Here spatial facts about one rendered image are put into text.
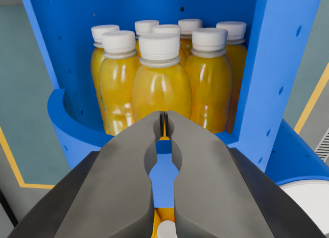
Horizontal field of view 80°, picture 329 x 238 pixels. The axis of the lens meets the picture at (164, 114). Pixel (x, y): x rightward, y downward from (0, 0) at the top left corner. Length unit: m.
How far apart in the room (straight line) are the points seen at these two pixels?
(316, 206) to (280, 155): 0.14
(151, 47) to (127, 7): 0.20
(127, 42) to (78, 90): 0.13
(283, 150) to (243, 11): 0.41
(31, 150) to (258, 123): 2.08
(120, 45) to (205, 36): 0.09
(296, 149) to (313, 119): 1.34
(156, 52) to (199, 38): 0.06
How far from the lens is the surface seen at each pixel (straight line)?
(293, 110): 1.85
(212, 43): 0.23
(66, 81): 0.30
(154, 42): 0.18
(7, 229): 3.01
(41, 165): 2.26
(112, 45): 0.24
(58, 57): 0.29
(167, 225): 0.42
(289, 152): 0.64
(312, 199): 0.64
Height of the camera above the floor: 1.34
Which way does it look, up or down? 58 degrees down
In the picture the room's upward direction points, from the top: 180 degrees counter-clockwise
